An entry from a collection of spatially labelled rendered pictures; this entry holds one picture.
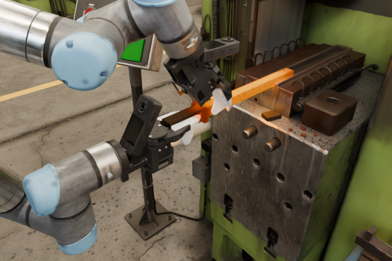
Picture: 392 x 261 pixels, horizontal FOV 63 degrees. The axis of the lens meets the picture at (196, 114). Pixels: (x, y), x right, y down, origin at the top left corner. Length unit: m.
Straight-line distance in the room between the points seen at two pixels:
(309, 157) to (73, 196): 0.54
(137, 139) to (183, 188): 1.38
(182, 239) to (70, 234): 1.13
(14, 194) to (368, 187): 0.89
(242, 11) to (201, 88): 0.51
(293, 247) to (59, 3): 5.08
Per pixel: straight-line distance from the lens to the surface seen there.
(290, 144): 0.85
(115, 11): 0.57
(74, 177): 0.58
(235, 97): 0.78
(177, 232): 1.75
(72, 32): 0.47
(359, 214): 1.13
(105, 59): 0.44
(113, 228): 1.82
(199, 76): 0.65
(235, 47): 0.70
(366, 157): 1.01
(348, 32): 1.30
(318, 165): 0.83
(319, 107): 0.84
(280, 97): 0.89
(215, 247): 1.45
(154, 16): 0.55
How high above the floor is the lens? 1.38
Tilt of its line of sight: 31 degrees down
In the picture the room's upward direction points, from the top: straight up
